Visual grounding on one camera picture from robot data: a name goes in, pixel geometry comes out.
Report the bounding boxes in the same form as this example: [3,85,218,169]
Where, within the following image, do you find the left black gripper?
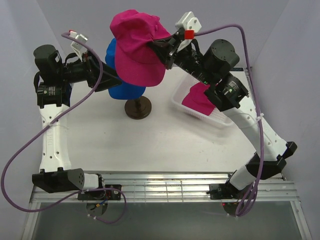
[57,49,122,93]

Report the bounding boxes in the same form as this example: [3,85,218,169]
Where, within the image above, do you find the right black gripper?
[147,31,215,86]

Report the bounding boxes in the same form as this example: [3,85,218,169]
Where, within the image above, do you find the magenta cap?
[181,82,216,116]
[109,9,171,87]

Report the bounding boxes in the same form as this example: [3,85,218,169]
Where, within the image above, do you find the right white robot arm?
[148,33,298,199]

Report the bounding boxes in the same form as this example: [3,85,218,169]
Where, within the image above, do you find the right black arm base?
[206,183,251,200]

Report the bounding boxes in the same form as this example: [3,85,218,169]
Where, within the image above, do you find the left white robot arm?
[32,44,121,200]

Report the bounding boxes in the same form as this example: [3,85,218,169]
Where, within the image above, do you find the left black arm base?
[77,184,122,201]

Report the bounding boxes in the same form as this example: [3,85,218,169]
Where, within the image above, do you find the white plastic basket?
[171,75,234,129]

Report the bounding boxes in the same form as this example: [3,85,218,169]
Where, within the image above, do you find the dark round wooden stand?
[124,96,152,120]

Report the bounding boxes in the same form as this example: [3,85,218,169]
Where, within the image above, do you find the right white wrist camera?
[174,11,203,51]

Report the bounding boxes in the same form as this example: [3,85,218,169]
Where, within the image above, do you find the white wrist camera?
[68,29,88,60]
[174,11,203,51]

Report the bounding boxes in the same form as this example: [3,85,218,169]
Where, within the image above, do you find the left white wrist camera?
[68,29,88,60]

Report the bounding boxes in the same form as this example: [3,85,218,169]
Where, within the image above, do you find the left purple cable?
[1,31,128,225]

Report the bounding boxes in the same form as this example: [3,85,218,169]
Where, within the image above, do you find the purple cable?
[193,23,263,218]
[1,31,128,225]

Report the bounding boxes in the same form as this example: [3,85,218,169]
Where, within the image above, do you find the aluminium frame rails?
[24,66,313,240]

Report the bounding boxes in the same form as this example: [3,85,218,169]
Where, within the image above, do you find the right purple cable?
[193,23,263,218]

